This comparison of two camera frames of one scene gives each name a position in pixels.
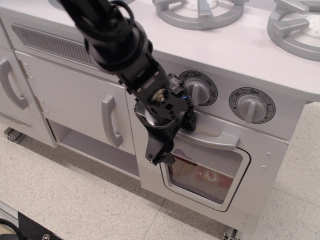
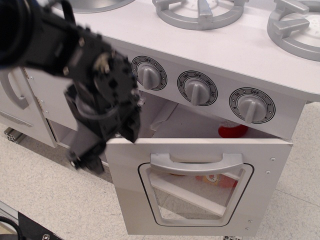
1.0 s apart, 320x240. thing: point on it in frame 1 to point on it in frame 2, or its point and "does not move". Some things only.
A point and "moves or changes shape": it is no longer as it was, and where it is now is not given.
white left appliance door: [19, 111] does not move
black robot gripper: [163, 104] to [103, 97]
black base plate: [30, 230] does not move
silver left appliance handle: [20, 101] does not move
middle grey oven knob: [200, 88] does not move
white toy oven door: [224, 173] moves or changes shape
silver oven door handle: [208, 132] to [164, 162]
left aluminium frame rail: [17, 137] does not move
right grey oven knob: [252, 105] does not move
